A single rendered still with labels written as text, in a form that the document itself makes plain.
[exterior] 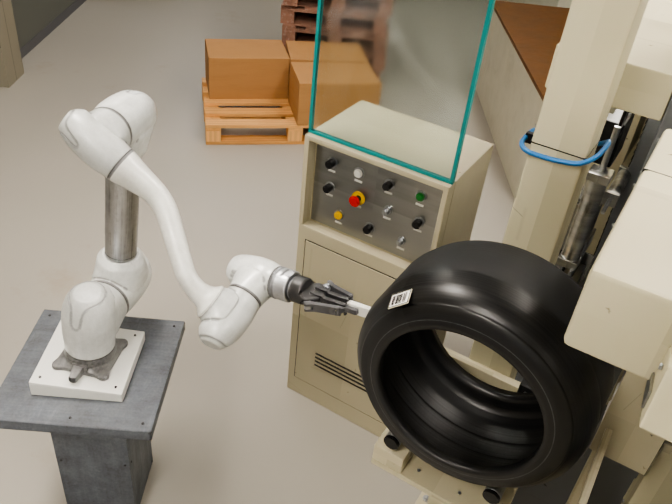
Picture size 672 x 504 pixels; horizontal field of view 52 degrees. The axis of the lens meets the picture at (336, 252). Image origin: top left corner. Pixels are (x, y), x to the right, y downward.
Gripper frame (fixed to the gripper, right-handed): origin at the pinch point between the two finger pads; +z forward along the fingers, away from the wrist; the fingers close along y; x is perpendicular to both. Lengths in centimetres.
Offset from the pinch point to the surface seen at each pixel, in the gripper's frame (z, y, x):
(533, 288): 42.2, 1.0, -20.2
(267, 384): -83, 57, 109
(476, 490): 36, -2, 45
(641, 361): 67, -34, -37
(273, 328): -103, 89, 106
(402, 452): 16.3, -7.1, 36.4
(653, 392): 70, -43, -40
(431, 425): 20.8, 1.1, 31.5
